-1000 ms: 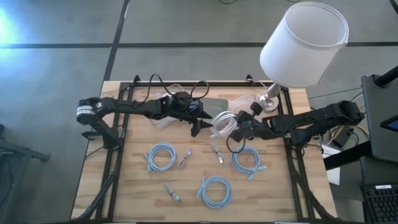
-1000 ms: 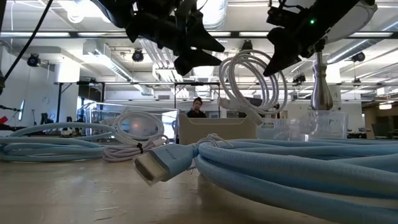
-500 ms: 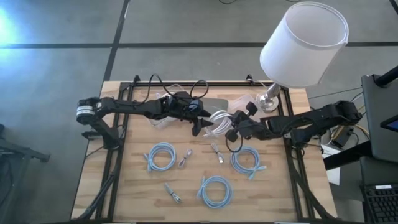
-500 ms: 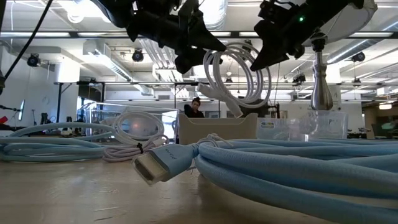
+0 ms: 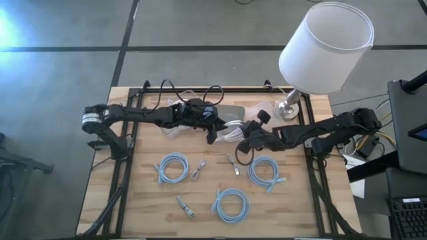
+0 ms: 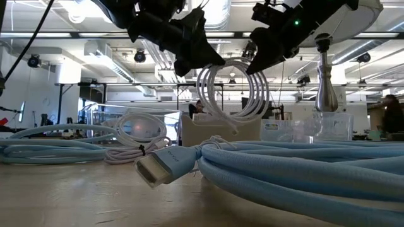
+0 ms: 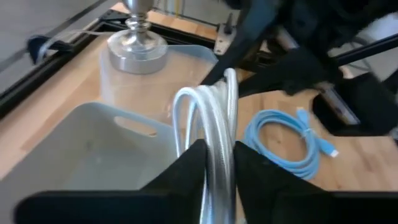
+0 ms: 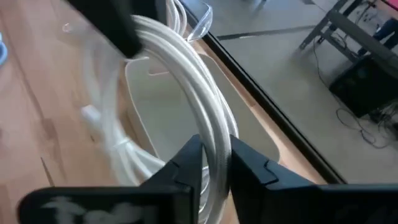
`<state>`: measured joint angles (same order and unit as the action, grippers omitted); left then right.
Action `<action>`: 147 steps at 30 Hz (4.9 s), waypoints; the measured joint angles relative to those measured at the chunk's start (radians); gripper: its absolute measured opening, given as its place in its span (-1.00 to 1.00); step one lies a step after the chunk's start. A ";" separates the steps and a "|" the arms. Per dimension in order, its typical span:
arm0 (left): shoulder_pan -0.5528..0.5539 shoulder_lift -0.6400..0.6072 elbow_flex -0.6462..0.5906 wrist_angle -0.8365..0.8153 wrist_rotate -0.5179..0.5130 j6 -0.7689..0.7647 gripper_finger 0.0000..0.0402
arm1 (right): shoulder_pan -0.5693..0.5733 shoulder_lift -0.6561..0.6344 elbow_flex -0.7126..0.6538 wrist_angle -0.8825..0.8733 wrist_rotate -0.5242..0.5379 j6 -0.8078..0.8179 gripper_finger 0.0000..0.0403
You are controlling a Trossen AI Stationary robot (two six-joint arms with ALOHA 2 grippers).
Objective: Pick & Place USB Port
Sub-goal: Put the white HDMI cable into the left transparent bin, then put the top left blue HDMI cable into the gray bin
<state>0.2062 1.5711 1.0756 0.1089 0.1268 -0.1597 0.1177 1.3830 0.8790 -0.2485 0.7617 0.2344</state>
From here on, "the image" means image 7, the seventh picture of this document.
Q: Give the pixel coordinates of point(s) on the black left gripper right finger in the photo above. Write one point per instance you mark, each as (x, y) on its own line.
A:
(270, 193)

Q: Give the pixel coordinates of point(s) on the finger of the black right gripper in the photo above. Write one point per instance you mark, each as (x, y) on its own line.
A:
(280, 77)
(228, 56)

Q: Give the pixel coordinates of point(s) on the silver metal stand base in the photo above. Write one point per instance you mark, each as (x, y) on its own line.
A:
(136, 53)

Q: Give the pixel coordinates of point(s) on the black bracket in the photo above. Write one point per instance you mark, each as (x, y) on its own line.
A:
(37, 46)

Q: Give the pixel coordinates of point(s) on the black rig frame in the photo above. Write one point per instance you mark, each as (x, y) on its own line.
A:
(373, 46)

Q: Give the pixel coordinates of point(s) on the clear plastic container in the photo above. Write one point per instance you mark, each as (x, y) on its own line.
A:
(174, 81)

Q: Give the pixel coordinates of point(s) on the black table frame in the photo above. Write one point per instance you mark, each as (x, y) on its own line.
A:
(31, 81)

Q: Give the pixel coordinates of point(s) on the silver corner bracket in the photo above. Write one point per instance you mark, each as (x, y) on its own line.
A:
(224, 37)

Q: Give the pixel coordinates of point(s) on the white plastic bin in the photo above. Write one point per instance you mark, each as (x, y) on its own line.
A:
(77, 155)

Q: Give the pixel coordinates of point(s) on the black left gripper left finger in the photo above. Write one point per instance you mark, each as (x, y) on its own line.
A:
(174, 193)

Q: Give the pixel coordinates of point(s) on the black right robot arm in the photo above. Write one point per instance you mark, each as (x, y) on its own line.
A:
(367, 102)

